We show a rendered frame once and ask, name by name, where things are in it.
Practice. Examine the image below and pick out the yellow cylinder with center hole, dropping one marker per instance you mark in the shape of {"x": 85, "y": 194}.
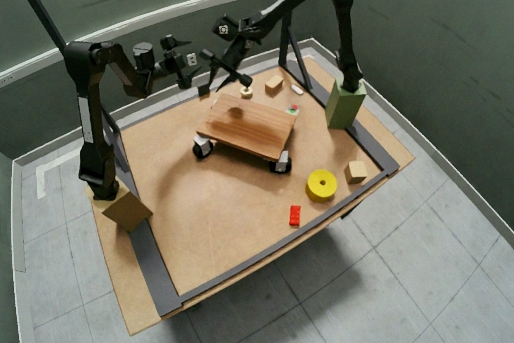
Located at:
{"x": 320, "y": 186}

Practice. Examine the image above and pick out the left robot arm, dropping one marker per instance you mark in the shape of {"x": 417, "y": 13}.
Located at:
{"x": 262, "y": 23}

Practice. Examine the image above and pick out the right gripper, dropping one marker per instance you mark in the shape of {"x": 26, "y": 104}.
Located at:
{"x": 183, "y": 81}

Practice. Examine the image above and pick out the cream roll of tape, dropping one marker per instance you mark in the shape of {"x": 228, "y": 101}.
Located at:
{"x": 246, "y": 95}

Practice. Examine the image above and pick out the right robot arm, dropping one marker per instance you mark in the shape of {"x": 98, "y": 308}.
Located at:
{"x": 85, "y": 63}

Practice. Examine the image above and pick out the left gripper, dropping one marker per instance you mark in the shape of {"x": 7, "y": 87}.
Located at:
{"x": 232, "y": 58}

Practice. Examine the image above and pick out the red toy brick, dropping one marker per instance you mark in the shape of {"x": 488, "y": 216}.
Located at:
{"x": 294, "y": 215}

